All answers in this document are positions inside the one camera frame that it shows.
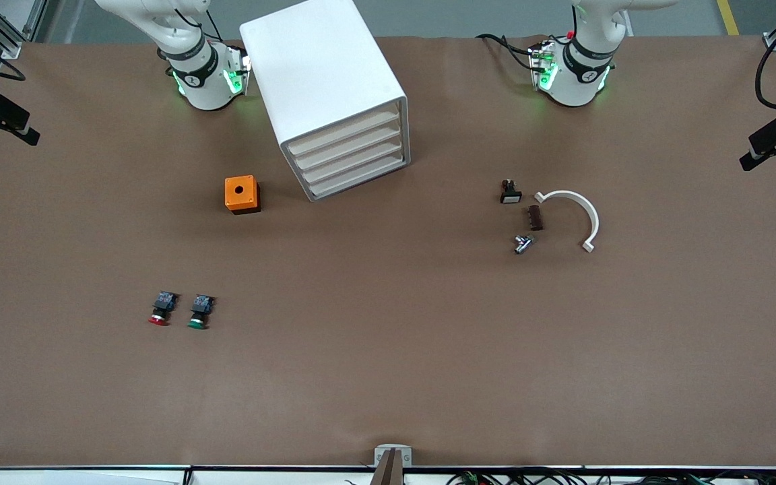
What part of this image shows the red mushroom push button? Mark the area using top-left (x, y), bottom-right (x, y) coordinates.
top-left (148, 291), bottom-right (179, 327)

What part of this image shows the white plastic drawer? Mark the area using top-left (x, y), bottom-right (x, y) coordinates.
top-left (286, 108), bottom-right (403, 160)
top-left (306, 152), bottom-right (408, 199)
top-left (292, 123), bottom-right (405, 172)
top-left (299, 138), bottom-right (406, 186)

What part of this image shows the green mushroom push button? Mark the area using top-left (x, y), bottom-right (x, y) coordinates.
top-left (187, 294), bottom-right (216, 331)

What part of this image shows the white drawer cabinet shell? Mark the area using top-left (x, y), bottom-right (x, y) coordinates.
top-left (239, 0), bottom-right (411, 203)

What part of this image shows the white curved pipe clamp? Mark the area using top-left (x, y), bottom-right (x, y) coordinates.
top-left (533, 190), bottom-right (601, 254)

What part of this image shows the brown table cover sheet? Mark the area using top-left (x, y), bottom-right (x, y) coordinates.
top-left (0, 34), bottom-right (776, 470)

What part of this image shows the orange button enclosure box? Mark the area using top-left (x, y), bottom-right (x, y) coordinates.
top-left (224, 175), bottom-right (261, 216)

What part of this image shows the black left base cable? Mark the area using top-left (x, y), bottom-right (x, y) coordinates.
top-left (475, 33), bottom-right (538, 71)

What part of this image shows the black cable bundle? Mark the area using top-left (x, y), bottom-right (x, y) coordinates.
top-left (447, 469), bottom-right (776, 485)

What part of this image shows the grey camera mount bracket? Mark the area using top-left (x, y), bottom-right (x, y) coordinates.
top-left (370, 444), bottom-right (414, 485)

